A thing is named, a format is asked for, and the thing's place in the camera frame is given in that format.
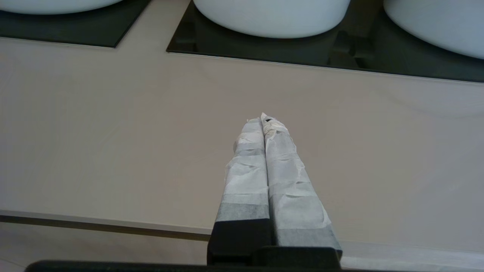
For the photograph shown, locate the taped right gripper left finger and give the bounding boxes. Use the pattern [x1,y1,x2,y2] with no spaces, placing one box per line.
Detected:
[207,118,273,265]

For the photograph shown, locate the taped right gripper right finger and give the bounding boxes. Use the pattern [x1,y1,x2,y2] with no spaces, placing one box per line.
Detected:
[261,113,343,261]

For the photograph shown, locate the black glass cooktop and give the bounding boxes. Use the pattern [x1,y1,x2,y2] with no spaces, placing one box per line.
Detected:
[166,0,484,83]
[0,0,152,48]

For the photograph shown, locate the white round pot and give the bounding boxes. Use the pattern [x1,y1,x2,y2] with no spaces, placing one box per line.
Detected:
[193,0,351,39]
[0,0,123,15]
[384,0,484,60]

